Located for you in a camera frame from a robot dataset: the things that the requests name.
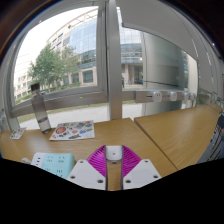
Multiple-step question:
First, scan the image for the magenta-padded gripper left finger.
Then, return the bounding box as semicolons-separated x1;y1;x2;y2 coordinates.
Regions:
66;144;109;191

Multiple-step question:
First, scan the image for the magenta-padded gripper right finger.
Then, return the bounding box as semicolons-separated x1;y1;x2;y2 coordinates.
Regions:
121;144;163;191

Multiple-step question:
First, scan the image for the small white charger block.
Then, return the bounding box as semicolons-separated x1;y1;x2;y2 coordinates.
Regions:
105;145;124;162

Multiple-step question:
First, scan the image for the white and teal power strip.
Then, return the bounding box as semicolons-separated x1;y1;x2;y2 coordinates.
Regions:
30;152;76;180

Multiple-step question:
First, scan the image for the large colourful sticker sheet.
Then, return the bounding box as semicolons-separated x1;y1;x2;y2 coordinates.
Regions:
49;120;96;142

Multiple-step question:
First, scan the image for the clear bottle with black cap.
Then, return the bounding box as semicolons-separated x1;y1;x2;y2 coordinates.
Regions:
30;83;53;135

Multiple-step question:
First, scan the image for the grey wall rail with sockets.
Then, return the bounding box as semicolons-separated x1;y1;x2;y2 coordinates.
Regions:
134;88;202;104

